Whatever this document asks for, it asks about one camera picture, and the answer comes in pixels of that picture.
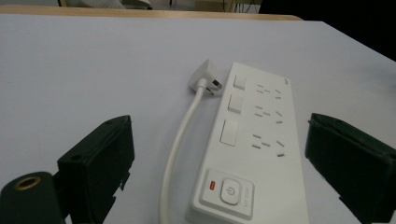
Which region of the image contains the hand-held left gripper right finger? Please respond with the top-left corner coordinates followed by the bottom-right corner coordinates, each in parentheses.
top-left (304, 112), bottom-right (396, 224)

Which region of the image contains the white power strip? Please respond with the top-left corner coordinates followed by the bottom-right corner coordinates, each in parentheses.
top-left (184, 61), bottom-right (311, 224)

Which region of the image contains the white power cable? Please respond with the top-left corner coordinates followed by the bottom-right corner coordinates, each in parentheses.
top-left (158, 77), bottom-right (208, 224)

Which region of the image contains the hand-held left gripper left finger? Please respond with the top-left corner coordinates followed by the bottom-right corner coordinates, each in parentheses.
top-left (57, 115), bottom-right (136, 224)

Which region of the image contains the white power plug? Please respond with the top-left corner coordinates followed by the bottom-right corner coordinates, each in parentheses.
top-left (188, 59), bottom-right (224, 97)

